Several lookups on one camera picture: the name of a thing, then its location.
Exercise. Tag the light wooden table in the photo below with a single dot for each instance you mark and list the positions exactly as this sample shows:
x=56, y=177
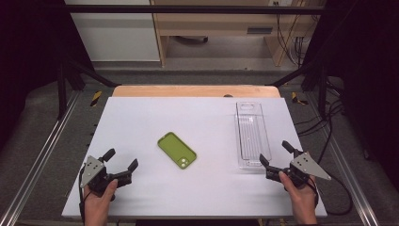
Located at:
x=175, y=91

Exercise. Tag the aluminium floor rail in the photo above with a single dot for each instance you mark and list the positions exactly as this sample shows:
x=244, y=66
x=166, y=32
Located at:
x=37, y=160
x=354, y=185

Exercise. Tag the black diagonal frame strut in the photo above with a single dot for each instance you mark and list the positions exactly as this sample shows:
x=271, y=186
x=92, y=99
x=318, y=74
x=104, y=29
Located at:
x=295, y=75
x=94, y=74

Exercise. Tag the clear plastic packaging tray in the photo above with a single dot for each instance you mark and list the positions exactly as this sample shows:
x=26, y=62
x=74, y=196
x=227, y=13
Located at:
x=251, y=135

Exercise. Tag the white table mat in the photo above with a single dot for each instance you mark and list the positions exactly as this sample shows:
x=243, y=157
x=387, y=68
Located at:
x=188, y=191

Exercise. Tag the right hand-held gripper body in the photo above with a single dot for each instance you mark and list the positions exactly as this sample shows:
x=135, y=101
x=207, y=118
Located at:
x=304, y=168

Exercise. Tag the person's right hand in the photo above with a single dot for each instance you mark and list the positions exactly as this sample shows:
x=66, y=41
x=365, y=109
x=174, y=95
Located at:
x=302, y=201

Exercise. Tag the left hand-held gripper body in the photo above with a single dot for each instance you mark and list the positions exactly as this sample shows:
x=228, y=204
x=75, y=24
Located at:
x=94, y=175

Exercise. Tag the wooden desk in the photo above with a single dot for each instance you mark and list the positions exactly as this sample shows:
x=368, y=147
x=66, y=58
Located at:
x=213, y=23

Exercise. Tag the black horizontal frame bar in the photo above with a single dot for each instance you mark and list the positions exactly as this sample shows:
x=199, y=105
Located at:
x=188, y=9

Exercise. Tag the yellow black tape strip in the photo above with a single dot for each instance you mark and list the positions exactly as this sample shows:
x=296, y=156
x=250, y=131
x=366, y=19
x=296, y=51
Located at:
x=96, y=98
x=295, y=98

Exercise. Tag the person's left hand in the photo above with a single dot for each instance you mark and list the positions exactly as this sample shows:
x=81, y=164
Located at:
x=98, y=207

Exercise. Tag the green phone case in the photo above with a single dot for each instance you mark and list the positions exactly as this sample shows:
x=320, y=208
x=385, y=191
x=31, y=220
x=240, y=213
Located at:
x=175, y=149

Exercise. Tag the black curtain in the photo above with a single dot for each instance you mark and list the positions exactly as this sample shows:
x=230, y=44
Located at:
x=370, y=62
x=28, y=47

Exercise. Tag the white cabinet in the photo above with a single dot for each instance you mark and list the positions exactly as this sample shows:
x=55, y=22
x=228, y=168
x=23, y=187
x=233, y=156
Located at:
x=116, y=37

